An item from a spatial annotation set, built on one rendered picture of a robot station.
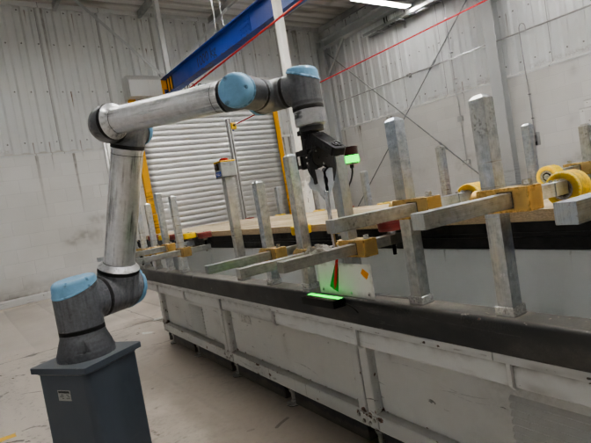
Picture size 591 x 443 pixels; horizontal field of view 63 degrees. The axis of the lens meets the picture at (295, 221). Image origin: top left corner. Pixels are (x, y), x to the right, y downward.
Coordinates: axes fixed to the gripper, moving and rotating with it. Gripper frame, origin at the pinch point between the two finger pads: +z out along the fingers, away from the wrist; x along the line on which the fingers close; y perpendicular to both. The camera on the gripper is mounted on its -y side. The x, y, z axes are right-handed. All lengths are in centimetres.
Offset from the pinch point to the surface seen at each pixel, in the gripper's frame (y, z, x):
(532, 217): -45, 13, -25
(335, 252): -2.9, 16.1, 2.6
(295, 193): 25.9, -2.0, -6.3
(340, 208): 2.2, 4.7, -5.8
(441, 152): 53, -10, -115
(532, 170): 7, 5, -115
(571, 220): -77, 7, 21
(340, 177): 0.9, -4.3, -6.6
